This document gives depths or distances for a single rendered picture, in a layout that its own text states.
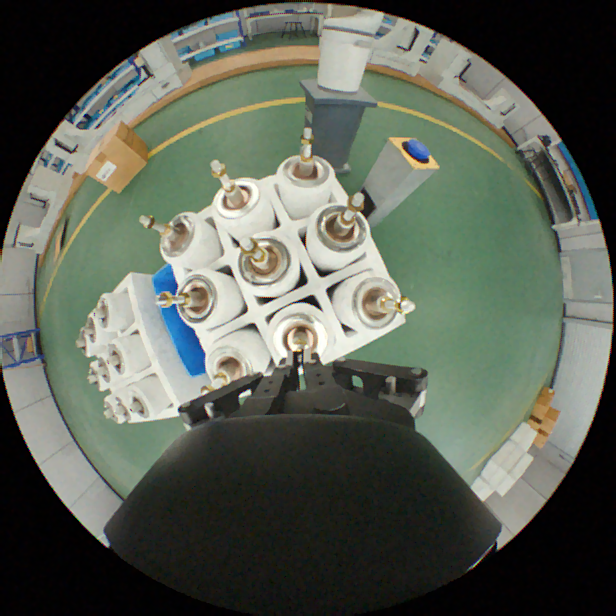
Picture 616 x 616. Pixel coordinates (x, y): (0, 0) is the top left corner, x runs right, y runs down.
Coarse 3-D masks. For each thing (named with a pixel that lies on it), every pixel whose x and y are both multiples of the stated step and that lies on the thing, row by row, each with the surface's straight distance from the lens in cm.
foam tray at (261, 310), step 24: (336, 192) 38; (288, 216) 35; (216, 264) 35; (312, 264) 32; (360, 264) 33; (240, 288) 33; (312, 288) 31; (264, 312) 32; (216, 336) 36; (264, 336) 32; (336, 336) 32; (360, 336) 34
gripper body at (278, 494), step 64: (192, 448) 3; (256, 448) 2; (320, 448) 2; (384, 448) 3; (128, 512) 3; (192, 512) 2; (256, 512) 2; (320, 512) 2; (384, 512) 2; (448, 512) 3; (192, 576) 2; (256, 576) 2; (320, 576) 2; (384, 576) 2; (448, 576) 2
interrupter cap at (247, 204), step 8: (240, 184) 31; (248, 184) 31; (256, 184) 30; (248, 192) 30; (256, 192) 30; (216, 200) 31; (224, 200) 31; (248, 200) 29; (256, 200) 29; (216, 208) 30; (224, 208) 30; (232, 208) 29; (240, 208) 29; (248, 208) 28; (224, 216) 29; (232, 216) 28; (240, 216) 28
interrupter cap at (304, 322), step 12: (300, 312) 24; (288, 324) 24; (300, 324) 24; (312, 324) 24; (276, 336) 24; (288, 336) 24; (312, 336) 24; (324, 336) 24; (276, 348) 25; (288, 348) 25; (312, 348) 25; (324, 348) 25
